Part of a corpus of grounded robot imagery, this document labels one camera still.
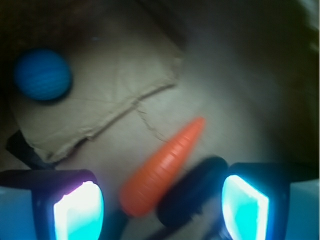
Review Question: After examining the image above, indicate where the blue textured ball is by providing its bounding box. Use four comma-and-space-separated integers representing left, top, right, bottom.
13, 48, 72, 101

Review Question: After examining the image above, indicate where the orange toy carrot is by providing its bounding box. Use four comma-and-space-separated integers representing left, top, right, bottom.
119, 117, 206, 217

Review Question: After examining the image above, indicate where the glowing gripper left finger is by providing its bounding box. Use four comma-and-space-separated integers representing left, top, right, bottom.
0, 169, 104, 240

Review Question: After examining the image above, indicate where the brown paper bag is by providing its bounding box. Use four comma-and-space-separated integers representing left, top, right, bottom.
0, 0, 320, 240

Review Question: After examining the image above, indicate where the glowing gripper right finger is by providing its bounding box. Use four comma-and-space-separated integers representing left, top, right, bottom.
221, 162, 320, 240

